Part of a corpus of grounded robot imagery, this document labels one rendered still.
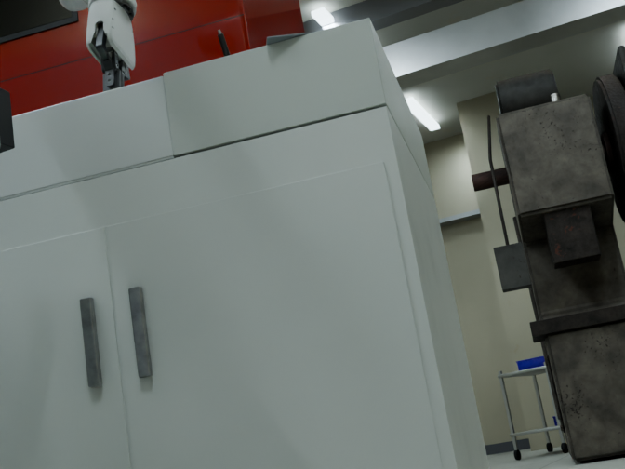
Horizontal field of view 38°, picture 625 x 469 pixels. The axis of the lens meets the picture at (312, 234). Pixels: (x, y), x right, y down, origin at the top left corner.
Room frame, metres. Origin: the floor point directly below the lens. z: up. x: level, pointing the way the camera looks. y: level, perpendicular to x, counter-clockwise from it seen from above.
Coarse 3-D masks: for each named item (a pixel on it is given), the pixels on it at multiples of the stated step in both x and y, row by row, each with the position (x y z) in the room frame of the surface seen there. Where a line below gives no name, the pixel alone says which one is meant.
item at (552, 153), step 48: (624, 48) 5.95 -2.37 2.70; (528, 96) 6.54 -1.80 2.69; (576, 96) 6.03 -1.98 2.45; (624, 96) 5.97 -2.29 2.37; (528, 144) 6.09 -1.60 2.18; (576, 144) 6.03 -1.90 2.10; (624, 144) 5.92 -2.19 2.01; (528, 192) 6.12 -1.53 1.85; (576, 192) 6.06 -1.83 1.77; (624, 192) 6.24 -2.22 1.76; (528, 240) 6.56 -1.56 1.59; (576, 240) 6.11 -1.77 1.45; (528, 288) 7.00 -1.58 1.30; (576, 288) 6.55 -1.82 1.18; (624, 288) 6.48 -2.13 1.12; (576, 336) 6.05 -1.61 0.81; (624, 336) 5.99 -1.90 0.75; (576, 384) 6.07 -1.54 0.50; (624, 384) 6.01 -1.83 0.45; (576, 432) 6.08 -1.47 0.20; (624, 432) 6.02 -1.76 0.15
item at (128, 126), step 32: (96, 96) 1.40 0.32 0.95; (128, 96) 1.39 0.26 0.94; (160, 96) 1.38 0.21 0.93; (32, 128) 1.43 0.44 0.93; (64, 128) 1.41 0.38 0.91; (96, 128) 1.40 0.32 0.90; (128, 128) 1.39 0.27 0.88; (160, 128) 1.38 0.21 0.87; (0, 160) 1.44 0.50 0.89; (32, 160) 1.43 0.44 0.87; (64, 160) 1.41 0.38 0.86; (96, 160) 1.40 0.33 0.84; (128, 160) 1.39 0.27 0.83; (0, 192) 1.44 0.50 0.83
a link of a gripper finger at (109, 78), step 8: (112, 56) 1.43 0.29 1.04; (104, 64) 1.43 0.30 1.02; (112, 64) 1.42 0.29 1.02; (112, 72) 1.43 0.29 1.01; (120, 72) 1.43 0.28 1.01; (104, 80) 1.44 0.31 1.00; (112, 80) 1.42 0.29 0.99; (120, 80) 1.43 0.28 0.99; (104, 88) 1.43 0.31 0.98; (112, 88) 1.43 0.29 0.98
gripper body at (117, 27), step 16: (112, 0) 1.43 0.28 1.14; (96, 16) 1.42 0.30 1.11; (112, 16) 1.42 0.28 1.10; (128, 16) 1.48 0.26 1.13; (96, 32) 1.41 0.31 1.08; (112, 32) 1.41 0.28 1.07; (128, 32) 1.47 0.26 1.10; (112, 48) 1.43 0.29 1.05; (128, 48) 1.46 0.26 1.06; (128, 64) 1.47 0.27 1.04
